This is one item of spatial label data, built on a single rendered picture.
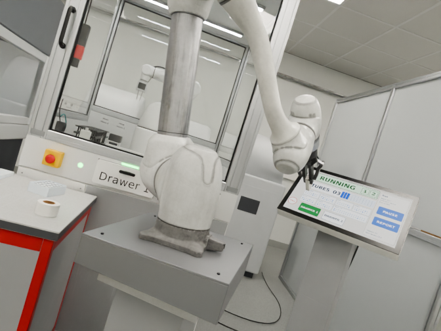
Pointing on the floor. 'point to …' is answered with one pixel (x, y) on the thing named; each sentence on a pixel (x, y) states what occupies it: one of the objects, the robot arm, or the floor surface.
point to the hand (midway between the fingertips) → (308, 182)
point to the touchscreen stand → (321, 284)
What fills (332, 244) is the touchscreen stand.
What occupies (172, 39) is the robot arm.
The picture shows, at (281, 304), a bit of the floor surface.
